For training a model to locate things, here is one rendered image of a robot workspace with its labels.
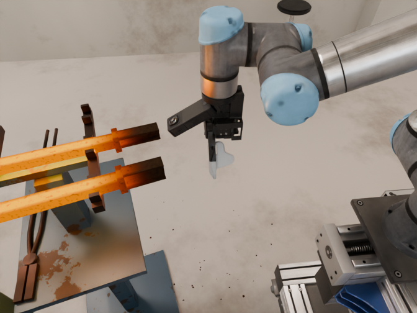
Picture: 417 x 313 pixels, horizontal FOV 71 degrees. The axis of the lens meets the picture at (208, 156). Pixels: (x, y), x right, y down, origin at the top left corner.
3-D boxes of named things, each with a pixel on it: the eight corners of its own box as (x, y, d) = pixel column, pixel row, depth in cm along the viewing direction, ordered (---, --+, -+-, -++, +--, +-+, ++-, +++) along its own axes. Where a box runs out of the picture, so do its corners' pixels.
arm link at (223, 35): (250, 22, 45) (195, 21, 46) (244, 82, 53) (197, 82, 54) (247, 3, 51) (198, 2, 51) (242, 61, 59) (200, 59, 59)
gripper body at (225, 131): (241, 143, 66) (246, 99, 57) (203, 145, 66) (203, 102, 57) (236, 121, 71) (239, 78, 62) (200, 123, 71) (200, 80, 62)
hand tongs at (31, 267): (46, 131, 106) (45, 128, 105) (59, 129, 106) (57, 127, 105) (15, 304, 66) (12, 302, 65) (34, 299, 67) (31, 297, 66)
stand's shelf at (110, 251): (124, 161, 98) (122, 157, 97) (147, 273, 73) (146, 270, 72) (28, 184, 92) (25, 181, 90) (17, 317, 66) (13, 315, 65)
